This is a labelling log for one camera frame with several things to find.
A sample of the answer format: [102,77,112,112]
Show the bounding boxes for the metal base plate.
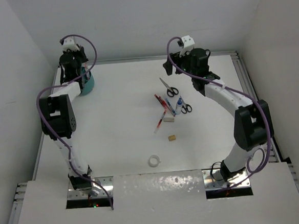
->
[67,176,114,200]
[202,168,251,191]

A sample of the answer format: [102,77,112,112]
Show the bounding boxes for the white eraser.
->
[163,117,175,122]

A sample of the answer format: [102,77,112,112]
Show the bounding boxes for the teal divided pen holder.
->
[78,67,95,96]

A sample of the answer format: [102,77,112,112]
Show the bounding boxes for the glue bottle blue cap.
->
[175,97,183,115]

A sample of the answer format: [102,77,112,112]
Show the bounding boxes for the clear tape roll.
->
[148,155,161,168]

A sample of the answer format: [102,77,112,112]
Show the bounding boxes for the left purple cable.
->
[31,32,115,215]

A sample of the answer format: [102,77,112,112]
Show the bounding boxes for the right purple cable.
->
[165,31,274,192]

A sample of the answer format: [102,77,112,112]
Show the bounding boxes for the black scissors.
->
[181,103,193,114]
[159,78,179,97]

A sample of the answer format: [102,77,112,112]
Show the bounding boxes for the purple cable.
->
[31,32,115,215]
[165,31,274,192]

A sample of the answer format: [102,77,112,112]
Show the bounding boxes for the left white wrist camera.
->
[60,36,80,52]

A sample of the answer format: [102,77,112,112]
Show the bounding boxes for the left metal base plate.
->
[67,176,114,200]

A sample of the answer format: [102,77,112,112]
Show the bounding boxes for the lower black scissors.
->
[181,103,193,114]

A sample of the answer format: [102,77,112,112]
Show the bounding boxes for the orange red pen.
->
[154,110,166,134]

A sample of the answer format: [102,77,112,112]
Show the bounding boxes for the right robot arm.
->
[163,48,274,182]

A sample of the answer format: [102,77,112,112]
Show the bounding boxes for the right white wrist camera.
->
[178,35,195,57]

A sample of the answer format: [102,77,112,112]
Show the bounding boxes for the aluminium table frame rail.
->
[96,51,237,65]

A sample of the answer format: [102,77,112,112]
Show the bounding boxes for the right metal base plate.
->
[202,168,251,191]

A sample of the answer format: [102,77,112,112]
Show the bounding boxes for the red gel pen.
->
[158,96,175,116]

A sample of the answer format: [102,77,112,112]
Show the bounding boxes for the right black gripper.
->
[163,48,197,80]

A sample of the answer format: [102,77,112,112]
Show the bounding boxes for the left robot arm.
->
[39,44,92,192]

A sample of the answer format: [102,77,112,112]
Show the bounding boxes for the dark red pen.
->
[155,94,168,110]

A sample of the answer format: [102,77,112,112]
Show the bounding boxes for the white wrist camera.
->
[178,35,195,57]
[60,36,80,52]

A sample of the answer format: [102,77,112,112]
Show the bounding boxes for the tan pencil sharpener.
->
[168,135,176,141]

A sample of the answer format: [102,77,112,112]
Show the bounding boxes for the upper black scissors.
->
[159,78,179,97]

